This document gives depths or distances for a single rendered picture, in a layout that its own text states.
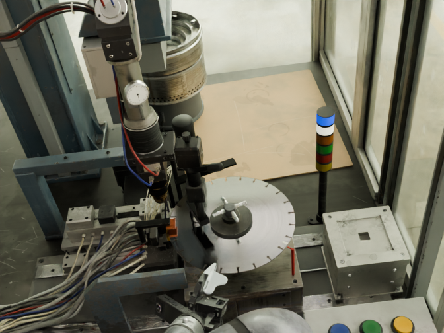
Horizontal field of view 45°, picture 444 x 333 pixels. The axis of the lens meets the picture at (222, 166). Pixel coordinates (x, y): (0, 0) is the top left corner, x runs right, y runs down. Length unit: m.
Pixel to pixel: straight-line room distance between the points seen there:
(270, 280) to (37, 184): 0.71
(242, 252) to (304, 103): 0.91
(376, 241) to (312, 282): 0.22
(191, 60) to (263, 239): 0.76
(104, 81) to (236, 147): 0.84
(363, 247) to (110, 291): 0.63
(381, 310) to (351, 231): 0.24
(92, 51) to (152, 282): 0.54
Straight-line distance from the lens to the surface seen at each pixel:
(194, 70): 1.90
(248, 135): 1.96
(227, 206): 1.37
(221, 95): 2.17
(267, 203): 1.44
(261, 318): 0.72
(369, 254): 1.40
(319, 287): 1.51
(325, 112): 1.39
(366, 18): 1.61
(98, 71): 1.16
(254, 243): 1.35
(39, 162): 1.59
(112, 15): 1.02
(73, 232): 1.63
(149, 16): 1.40
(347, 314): 1.30
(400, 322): 1.30
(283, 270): 1.42
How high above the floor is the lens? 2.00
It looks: 42 degrees down
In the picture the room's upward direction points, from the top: 8 degrees counter-clockwise
